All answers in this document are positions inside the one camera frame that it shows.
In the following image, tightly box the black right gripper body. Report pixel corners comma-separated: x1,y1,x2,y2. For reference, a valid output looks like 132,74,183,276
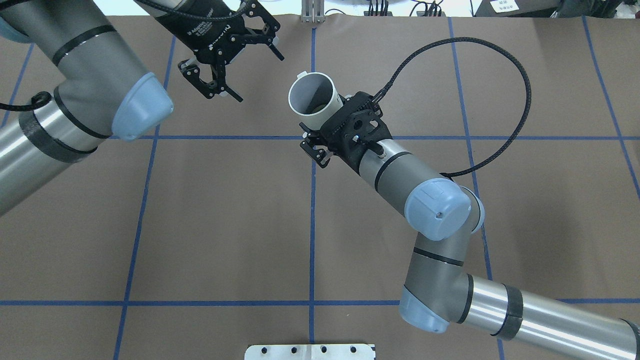
320,131,368,174

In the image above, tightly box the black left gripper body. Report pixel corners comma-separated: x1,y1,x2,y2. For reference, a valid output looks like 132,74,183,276
152,0,250,68

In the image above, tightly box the white mug with handle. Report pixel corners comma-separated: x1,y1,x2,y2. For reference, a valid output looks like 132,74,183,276
287,71,345,131

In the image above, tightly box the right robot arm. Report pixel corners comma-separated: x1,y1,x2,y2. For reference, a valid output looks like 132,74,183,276
310,137,639,360

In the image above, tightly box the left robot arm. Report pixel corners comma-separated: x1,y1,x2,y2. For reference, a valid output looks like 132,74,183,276
0,0,284,214

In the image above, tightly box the black orange power strip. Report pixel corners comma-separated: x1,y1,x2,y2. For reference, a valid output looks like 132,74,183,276
363,0,446,18

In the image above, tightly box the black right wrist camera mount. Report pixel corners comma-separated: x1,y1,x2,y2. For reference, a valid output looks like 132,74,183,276
319,91,393,155

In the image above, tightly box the aluminium frame post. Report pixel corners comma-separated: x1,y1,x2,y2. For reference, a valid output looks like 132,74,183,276
301,0,326,24

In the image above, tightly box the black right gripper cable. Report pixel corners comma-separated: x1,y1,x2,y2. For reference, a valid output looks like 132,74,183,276
372,36,532,178

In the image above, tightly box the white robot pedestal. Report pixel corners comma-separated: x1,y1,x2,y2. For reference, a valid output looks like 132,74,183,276
244,343,377,360

